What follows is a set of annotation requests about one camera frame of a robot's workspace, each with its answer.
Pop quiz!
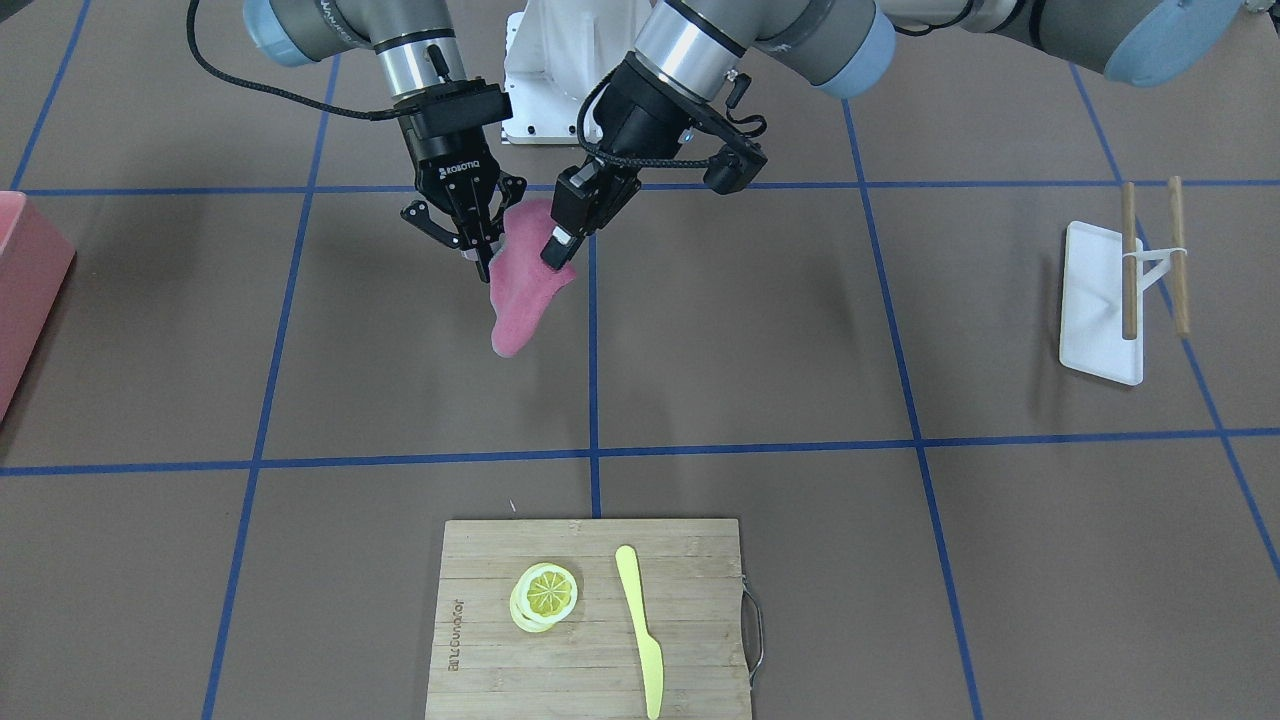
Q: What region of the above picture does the pink plastic bin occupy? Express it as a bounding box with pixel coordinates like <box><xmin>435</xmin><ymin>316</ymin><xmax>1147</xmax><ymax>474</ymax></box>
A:
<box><xmin>1</xmin><ymin>191</ymin><xmax>76</xmax><ymax>416</ymax></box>

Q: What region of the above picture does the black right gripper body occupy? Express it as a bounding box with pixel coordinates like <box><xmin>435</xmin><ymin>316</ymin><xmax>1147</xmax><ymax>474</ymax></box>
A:
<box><xmin>396</xmin><ymin>79</ymin><xmax>527</xmax><ymax>251</ymax></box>

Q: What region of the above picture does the wooden cutting board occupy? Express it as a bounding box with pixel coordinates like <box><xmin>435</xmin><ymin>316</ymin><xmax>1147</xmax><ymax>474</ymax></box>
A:
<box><xmin>424</xmin><ymin>518</ymin><xmax>753</xmax><ymax>719</ymax></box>

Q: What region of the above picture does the white rack tray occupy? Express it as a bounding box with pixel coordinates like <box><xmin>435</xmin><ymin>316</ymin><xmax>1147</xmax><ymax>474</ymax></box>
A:
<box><xmin>1059</xmin><ymin>222</ymin><xmax>1172</xmax><ymax>386</ymax></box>

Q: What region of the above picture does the pink grey-edged cloth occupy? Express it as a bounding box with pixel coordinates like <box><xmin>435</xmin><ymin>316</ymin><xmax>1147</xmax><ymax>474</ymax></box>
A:
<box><xmin>490</xmin><ymin>199</ymin><xmax>577</xmax><ymax>357</ymax></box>

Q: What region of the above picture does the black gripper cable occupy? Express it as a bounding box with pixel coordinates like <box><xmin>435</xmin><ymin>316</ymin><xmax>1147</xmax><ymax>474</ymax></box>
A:
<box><xmin>186</xmin><ymin>0</ymin><xmax>421</xmax><ymax>123</ymax></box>

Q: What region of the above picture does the wooden rack rod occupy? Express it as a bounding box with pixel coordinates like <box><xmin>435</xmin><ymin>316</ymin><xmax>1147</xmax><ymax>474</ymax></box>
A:
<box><xmin>1121</xmin><ymin>181</ymin><xmax>1140</xmax><ymax>341</ymax></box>
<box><xmin>1167</xmin><ymin>176</ymin><xmax>1190</xmax><ymax>340</ymax></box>

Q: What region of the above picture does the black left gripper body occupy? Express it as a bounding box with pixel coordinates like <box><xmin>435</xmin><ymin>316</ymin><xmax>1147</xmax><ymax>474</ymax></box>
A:
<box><xmin>552</xmin><ymin>53</ymin><xmax>709</xmax><ymax>241</ymax></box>

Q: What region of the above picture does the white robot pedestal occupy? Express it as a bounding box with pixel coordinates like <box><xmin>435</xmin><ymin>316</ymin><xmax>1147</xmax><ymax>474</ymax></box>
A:
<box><xmin>500</xmin><ymin>1</ymin><xmax>653</xmax><ymax>145</ymax></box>

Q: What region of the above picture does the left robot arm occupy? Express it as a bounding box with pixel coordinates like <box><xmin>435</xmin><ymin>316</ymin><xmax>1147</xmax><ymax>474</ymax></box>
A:
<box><xmin>541</xmin><ymin>1</ymin><xmax>1243</xmax><ymax>270</ymax></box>

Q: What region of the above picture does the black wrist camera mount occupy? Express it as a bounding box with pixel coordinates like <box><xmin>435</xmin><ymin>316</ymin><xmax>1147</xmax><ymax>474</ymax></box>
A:
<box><xmin>684</xmin><ymin>69</ymin><xmax>768</xmax><ymax>195</ymax></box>

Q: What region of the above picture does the yellow plastic knife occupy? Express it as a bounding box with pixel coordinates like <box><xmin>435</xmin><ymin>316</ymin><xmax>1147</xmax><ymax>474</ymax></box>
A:
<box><xmin>614</xmin><ymin>544</ymin><xmax>666</xmax><ymax>719</ymax></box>

